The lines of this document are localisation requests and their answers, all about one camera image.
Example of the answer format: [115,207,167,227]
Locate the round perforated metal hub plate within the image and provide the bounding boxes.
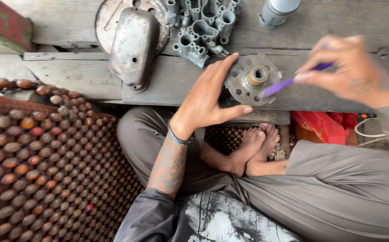
[225,54,283,107]

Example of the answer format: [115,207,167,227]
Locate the grey spray can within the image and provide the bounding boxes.
[259,0,302,29]

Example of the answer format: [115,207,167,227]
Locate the red green painted wooden box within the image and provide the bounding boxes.
[0,0,34,55]

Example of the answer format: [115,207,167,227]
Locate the person's right hand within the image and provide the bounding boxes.
[293,34,389,109]

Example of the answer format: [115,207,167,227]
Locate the purple toothbrush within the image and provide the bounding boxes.
[262,62,334,99]

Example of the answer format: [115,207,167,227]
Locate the brown wooden bead mat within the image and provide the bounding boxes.
[0,78,289,242]

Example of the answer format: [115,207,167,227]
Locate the person's left hand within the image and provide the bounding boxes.
[170,52,253,141]

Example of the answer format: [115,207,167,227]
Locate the grey metal engine cover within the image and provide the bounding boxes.
[108,7,161,93]

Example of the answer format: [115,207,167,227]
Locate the person's black printed shirt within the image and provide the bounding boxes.
[113,188,303,242]

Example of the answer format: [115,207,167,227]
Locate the person's legs in grey trousers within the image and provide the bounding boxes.
[116,106,389,242]

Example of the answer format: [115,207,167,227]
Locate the grey metal carburetor body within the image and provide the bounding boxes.
[165,0,242,69]

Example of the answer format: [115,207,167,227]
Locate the black wrist band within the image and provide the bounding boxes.
[167,118,196,146]

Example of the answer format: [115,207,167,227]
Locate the red plastic bag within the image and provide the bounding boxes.
[290,111,359,146]

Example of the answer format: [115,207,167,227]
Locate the white cable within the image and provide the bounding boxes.
[354,118,389,147]

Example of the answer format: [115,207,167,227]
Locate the round rusty metal plate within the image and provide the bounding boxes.
[94,0,171,56]

